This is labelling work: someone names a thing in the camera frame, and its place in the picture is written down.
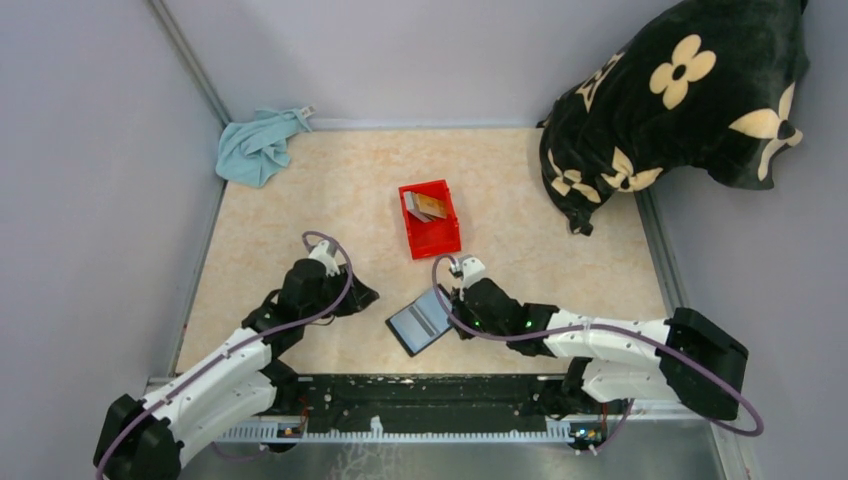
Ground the stack of credit cards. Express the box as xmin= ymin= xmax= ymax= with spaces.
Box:
xmin=402 ymin=191 xmax=448 ymax=223

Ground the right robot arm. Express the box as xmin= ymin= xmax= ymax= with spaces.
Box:
xmin=450 ymin=278 xmax=749 ymax=420

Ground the black floral blanket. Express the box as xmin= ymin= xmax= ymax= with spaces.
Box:
xmin=539 ymin=1 xmax=810 ymax=229

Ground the aluminium front rail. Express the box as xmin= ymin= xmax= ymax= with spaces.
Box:
xmin=137 ymin=374 xmax=739 ymax=444

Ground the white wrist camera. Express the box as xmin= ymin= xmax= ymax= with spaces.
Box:
xmin=449 ymin=255 xmax=486 ymax=289
xmin=308 ymin=240 xmax=340 ymax=277

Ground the black leather card holder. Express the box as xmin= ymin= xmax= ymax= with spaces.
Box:
xmin=385 ymin=285 xmax=452 ymax=357

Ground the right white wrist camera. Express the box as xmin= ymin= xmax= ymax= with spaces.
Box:
xmin=449 ymin=255 xmax=486 ymax=289

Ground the light blue cloth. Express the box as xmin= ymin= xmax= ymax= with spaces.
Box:
xmin=215 ymin=105 xmax=316 ymax=188

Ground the red plastic bin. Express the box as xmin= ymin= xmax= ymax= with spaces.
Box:
xmin=398 ymin=179 xmax=462 ymax=260

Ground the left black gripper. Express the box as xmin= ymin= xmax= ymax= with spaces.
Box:
xmin=302 ymin=262 xmax=380 ymax=324

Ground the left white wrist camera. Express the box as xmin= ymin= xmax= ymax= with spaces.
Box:
xmin=308 ymin=240 xmax=340 ymax=277

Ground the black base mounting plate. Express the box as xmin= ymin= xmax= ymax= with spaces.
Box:
xmin=236 ymin=374 xmax=631 ymax=435

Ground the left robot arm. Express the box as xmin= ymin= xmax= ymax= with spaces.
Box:
xmin=93 ymin=259 xmax=379 ymax=479

